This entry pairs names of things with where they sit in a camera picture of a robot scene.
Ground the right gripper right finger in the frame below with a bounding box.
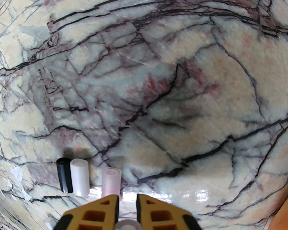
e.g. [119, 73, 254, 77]
[136, 194, 202, 230]

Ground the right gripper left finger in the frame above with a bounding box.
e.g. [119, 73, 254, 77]
[53, 195, 120, 230]

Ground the white pen cap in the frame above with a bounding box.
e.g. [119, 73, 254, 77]
[115, 219, 141, 230]
[70, 159, 90, 197]

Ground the pink translucent pen cap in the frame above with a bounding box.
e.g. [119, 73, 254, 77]
[102, 167, 122, 201]

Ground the black pen cap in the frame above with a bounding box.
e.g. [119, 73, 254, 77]
[56, 158, 73, 193]

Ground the white tape scrap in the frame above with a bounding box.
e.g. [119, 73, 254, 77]
[44, 218, 57, 230]

